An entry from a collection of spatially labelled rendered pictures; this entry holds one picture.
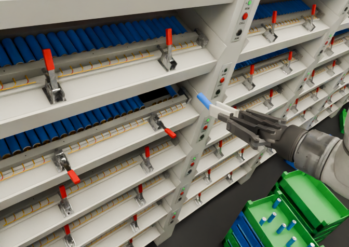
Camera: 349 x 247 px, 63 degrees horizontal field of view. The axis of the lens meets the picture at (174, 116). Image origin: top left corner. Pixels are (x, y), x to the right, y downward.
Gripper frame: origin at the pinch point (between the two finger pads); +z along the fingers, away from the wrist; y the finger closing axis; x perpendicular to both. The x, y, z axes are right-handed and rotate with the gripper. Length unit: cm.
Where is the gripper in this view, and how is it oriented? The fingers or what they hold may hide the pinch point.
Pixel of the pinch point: (223, 112)
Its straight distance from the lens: 72.0
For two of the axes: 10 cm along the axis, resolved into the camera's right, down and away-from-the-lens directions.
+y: -7.2, 3.3, -6.0
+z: -6.9, -3.6, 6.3
